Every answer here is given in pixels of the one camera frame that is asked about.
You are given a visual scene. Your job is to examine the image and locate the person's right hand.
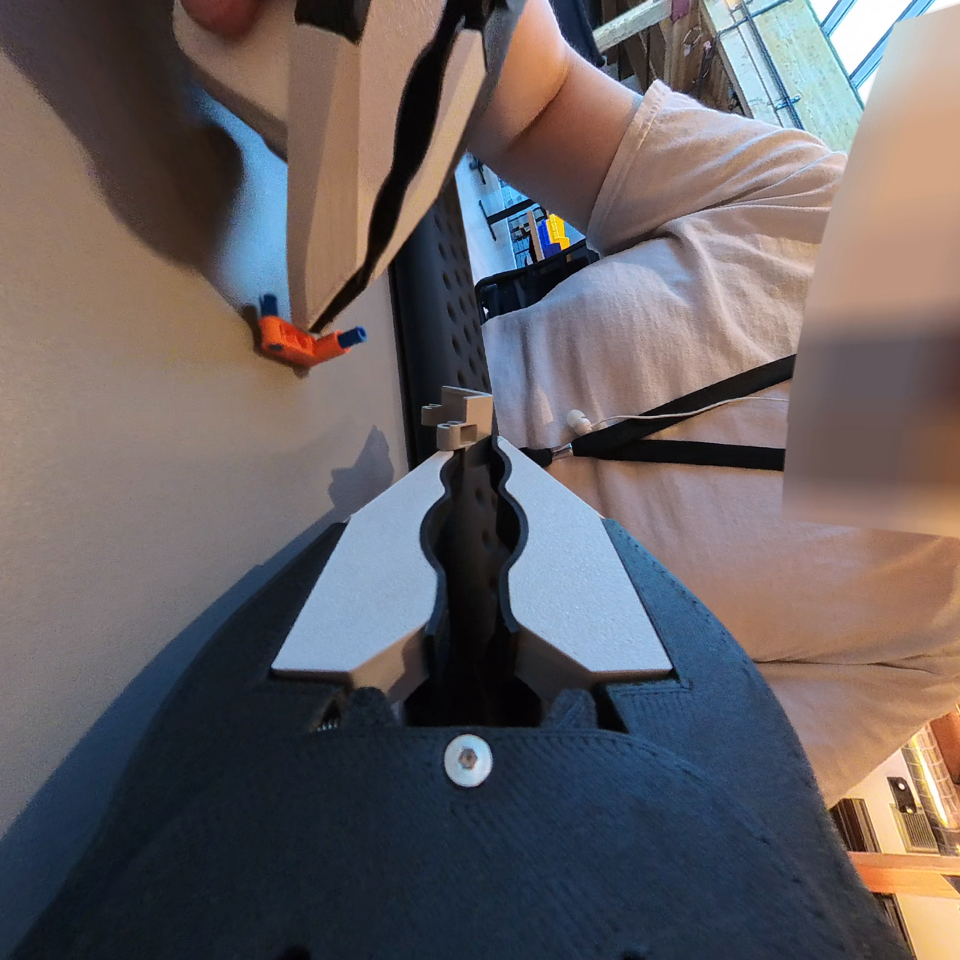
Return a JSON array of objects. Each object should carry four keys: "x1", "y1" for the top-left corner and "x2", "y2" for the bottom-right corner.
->
[{"x1": 182, "y1": 0, "x2": 265, "y2": 40}]

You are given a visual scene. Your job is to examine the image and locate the distant yellow blue bins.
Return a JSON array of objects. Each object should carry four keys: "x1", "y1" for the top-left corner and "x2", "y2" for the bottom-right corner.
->
[{"x1": 510, "y1": 210, "x2": 575, "y2": 264}]

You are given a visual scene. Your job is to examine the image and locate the wooden rack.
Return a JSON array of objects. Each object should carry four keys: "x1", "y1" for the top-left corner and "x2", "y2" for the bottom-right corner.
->
[{"x1": 592, "y1": 0, "x2": 864, "y2": 151}]

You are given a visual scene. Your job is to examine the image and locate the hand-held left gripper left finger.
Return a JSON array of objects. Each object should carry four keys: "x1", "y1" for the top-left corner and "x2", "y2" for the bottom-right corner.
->
[{"x1": 270, "y1": 450, "x2": 460, "y2": 725}]

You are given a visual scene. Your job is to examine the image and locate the wooden beam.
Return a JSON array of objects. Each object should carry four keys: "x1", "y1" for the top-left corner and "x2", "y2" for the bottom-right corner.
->
[{"x1": 847, "y1": 851, "x2": 960, "y2": 899}]

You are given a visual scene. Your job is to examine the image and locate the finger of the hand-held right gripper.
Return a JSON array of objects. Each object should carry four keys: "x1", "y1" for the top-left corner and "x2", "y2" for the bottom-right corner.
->
[
  {"x1": 322, "y1": 26, "x2": 496, "y2": 335},
  {"x1": 287, "y1": 0, "x2": 462, "y2": 335}
]

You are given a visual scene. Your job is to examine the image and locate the grey desk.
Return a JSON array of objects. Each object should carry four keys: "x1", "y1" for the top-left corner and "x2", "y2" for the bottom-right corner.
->
[{"x1": 0, "y1": 0, "x2": 414, "y2": 834}]

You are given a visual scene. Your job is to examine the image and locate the grey angled brick piece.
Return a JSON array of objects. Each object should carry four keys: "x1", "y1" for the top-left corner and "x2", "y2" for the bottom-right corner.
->
[{"x1": 420, "y1": 386, "x2": 496, "y2": 453}]

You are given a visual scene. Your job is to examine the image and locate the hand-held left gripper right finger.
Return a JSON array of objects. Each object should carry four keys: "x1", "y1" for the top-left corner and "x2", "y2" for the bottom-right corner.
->
[{"x1": 489, "y1": 437, "x2": 674, "y2": 717}]

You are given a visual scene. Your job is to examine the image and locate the person's torso in white shirt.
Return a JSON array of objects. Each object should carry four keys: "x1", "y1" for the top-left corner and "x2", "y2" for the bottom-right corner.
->
[{"x1": 480, "y1": 78, "x2": 960, "y2": 807}]

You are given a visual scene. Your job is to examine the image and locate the orange connector with blue pins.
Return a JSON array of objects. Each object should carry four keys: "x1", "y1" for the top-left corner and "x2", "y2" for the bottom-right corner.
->
[{"x1": 251, "y1": 294, "x2": 369, "y2": 370}]

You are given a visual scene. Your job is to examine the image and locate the person's right forearm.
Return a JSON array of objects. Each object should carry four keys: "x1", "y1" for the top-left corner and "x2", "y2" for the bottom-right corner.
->
[{"x1": 465, "y1": 0, "x2": 648, "y2": 235}]

